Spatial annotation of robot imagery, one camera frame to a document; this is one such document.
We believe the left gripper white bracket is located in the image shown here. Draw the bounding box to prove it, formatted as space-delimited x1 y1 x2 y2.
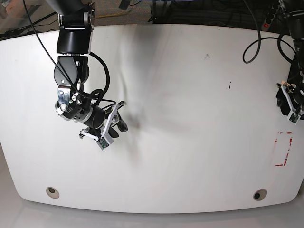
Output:
276 80 304 124

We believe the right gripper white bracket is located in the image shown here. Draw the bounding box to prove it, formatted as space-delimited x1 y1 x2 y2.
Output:
79 101 128 150

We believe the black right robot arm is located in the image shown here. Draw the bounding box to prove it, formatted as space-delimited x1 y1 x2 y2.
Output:
48 0 128 150

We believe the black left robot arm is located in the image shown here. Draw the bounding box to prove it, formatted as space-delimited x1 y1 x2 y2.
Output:
277 0 304 124

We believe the red tape rectangle marking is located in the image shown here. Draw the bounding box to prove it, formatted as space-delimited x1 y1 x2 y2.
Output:
272 131 293 167

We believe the black tripod stand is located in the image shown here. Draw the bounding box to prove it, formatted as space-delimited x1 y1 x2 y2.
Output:
0 12 57 40

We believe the right table cable grommet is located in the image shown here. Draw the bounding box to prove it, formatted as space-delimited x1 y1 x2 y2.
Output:
253 189 267 201

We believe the table cable grommet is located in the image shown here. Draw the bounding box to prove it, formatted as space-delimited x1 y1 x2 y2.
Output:
253 189 267 201
46 187 60 199

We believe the left table cable grommet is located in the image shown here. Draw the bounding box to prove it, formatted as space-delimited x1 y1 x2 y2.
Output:
46 187 60 199

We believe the black power strip red switch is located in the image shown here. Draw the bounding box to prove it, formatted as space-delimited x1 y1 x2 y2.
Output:
261 4 279 31

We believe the yellow cable on floor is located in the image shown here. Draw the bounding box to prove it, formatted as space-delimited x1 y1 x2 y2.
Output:
95 10 124 19

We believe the black metal frame on floor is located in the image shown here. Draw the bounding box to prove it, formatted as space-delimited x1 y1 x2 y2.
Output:
148 0 179 24

